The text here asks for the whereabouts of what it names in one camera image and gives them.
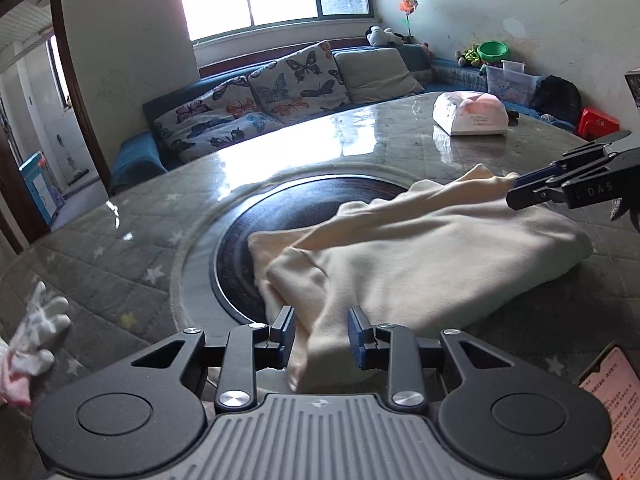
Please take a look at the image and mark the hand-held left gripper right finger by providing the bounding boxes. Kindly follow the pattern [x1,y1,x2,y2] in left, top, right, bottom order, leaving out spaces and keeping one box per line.
[346,305,511,409]

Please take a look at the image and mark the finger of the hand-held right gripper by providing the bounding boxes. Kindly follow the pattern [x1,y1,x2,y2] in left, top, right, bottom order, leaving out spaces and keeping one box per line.
[512,130,634,189]
[506,176,576,211]

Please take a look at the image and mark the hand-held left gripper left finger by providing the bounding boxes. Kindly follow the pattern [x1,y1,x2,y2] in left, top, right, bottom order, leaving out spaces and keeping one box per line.
[131,305,297,413]

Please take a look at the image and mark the cream sweater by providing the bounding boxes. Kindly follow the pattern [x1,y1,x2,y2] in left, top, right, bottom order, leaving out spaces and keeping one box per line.
[247,164,595,393]

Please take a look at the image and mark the red stool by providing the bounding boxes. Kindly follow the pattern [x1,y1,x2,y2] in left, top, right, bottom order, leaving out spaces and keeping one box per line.
[577,107,621,142]

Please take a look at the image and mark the black bag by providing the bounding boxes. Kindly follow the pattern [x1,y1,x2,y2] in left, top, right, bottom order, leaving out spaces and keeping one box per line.
[532,75,584,124]

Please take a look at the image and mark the white pink tissue pack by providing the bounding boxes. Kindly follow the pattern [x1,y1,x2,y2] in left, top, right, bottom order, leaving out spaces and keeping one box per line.
[432,91,510,137]

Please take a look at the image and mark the clear plastic box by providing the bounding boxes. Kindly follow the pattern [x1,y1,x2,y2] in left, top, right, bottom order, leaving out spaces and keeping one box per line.
[486,60,542,106]

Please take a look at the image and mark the dark round table insert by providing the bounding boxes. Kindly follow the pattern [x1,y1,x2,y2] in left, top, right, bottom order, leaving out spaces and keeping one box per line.
[214,175,417,326]

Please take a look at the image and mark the green bowl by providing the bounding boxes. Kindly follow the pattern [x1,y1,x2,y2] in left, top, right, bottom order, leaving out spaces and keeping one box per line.
[476,40,510,64]

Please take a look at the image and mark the green plush toy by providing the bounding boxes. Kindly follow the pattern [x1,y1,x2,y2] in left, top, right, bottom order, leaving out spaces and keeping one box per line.
[454,47,484,69]

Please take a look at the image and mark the grey cushion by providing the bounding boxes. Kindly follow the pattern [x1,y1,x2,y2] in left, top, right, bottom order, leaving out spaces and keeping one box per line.
[334,49,426,105]

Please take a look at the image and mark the panda plush toy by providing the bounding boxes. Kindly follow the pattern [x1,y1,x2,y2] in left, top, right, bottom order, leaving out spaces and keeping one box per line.
[367,25,409,49]

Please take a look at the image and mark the colourful pinwheel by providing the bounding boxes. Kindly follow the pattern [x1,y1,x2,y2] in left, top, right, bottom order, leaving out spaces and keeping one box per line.
[398,0,422,45]

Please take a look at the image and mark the smartphone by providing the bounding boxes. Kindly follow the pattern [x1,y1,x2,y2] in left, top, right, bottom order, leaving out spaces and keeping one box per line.
[577,342,640,480]

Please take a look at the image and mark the butterfly print cushion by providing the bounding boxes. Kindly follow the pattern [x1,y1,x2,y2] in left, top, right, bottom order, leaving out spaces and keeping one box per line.
[248,41,350,123]
[154,76,286,153]

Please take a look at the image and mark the white glove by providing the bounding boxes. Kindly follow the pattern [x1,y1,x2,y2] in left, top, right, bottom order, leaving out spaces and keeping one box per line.
[7,281,71,377]

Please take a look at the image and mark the blue sofa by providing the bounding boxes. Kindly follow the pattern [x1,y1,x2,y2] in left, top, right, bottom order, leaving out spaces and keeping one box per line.
[111,42,546,196]

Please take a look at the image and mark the pink cloth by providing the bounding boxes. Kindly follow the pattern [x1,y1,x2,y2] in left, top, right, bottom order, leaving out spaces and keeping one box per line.
[0,339,32,407]

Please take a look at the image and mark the blue cabinet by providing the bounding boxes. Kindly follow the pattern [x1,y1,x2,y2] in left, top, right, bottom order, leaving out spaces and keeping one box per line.
[20,152,67,226]

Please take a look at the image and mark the wooden door frame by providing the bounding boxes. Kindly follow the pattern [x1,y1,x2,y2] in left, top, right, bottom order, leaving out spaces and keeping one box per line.
[0,0,113,256]

